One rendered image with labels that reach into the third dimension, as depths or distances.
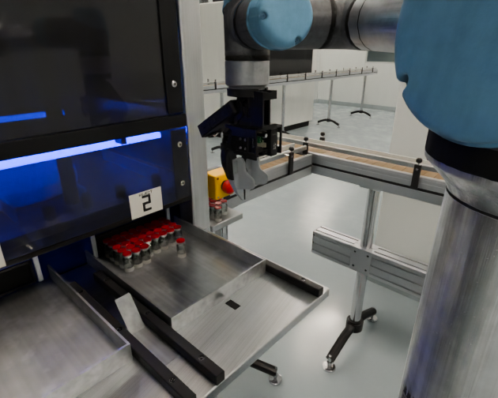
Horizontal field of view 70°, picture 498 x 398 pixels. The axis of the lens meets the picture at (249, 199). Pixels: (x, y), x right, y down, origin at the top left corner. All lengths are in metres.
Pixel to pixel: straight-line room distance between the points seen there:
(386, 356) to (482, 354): 1.73
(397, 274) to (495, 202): 1.43
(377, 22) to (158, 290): 0.63
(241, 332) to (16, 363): 0.37
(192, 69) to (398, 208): 1.56
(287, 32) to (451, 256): 0.35
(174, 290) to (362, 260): 1.04
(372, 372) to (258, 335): 1.24
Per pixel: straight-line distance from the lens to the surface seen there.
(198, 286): 0.80
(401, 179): 1.44
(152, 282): 0.83
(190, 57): 0.90
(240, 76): 0.61
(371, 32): 0.51
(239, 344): 0.67
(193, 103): 0.91
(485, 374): 0.25
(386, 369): 1.92
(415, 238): 2.21
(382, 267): 1.64
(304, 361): 1.86
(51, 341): 0.76
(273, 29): 0.49
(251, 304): 0.75
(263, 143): 0.64
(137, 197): 0.86
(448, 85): 0.18
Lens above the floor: 1.36
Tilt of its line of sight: 23 degrees down
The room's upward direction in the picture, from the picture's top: straight up
